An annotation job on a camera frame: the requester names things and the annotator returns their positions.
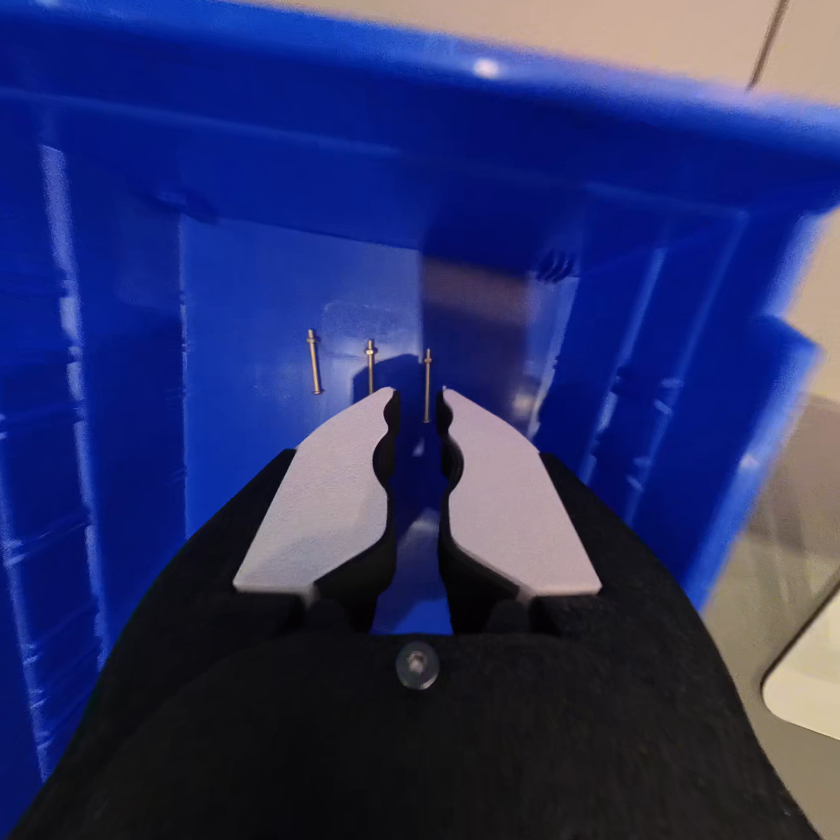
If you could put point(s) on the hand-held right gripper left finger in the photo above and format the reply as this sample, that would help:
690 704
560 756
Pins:
315 512

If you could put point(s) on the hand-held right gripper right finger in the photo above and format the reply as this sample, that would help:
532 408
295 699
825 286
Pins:
512 512

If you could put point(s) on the steel bolt with nut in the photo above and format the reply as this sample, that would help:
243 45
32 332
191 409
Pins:
370 367
427 387
314 364

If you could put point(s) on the blue plastic bin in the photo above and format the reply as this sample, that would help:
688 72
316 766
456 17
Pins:
262 197

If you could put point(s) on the white rounded object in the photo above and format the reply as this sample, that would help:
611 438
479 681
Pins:
807 682

